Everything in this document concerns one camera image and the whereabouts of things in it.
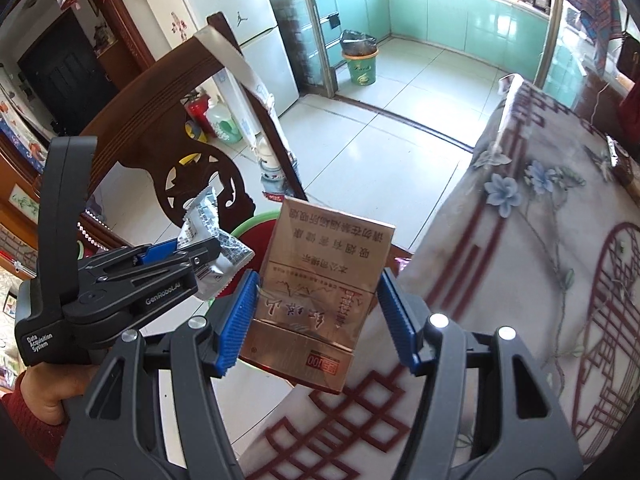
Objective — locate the black hanging bag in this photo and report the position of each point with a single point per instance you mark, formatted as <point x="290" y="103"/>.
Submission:
<point x="629" y="57"/>

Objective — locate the green rimmed red bin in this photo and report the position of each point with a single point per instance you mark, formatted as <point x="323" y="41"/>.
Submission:
<point x="260" y="240"/>

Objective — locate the brown snack packet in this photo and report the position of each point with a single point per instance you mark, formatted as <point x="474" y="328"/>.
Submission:
<point x="622" y="162"/>

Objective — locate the brown cigarette box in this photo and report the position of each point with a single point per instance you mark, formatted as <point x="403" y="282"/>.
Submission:
<point x="320" y="270"/>

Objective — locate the person's left hand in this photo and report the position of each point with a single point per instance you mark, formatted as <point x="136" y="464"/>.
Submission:
<point x="50" y="390"/>

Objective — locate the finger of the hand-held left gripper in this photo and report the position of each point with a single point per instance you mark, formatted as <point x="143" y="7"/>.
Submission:
<point x="195" y="257"/>
<point x="157" y="251"/>

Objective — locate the plaid hanging towel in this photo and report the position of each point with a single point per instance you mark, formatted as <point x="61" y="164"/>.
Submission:
<point x="595" y="15"/>

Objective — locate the green bin with black bag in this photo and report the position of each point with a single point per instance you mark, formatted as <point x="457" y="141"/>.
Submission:
<point x="360" y="65"/>

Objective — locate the white blue wrapper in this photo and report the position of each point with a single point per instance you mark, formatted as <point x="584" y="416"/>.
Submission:
<point x="210" y="230"/>

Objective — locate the clear plastic jug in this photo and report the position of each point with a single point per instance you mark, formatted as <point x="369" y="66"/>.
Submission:
<point x="225" y="122"/>

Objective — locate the red fire extinguisher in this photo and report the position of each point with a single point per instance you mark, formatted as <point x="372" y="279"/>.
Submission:
<point x="200" y="110"/>

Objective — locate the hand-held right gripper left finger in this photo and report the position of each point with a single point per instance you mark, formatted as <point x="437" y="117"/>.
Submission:
<point x="239" y="317"/>

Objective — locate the white refrigerator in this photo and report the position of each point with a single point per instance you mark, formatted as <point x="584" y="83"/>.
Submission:
<point x="240" y="20"/>

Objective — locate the white spray can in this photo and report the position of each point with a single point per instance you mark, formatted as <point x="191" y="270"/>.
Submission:
<point x="271" y="170"/>

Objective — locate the person's left forearm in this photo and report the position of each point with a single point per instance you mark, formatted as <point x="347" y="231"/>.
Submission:
<point x="25" y="425"/>

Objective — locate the carved wooden chair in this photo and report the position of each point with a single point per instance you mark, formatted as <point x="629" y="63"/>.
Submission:
<point x="150" y="120"/>

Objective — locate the teal kitchen cabinets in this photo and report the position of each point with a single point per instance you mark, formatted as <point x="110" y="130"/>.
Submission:
<point x="450" y="20"/>

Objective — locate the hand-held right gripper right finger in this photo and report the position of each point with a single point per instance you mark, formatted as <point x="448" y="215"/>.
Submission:
<point x="397" y="317"/>

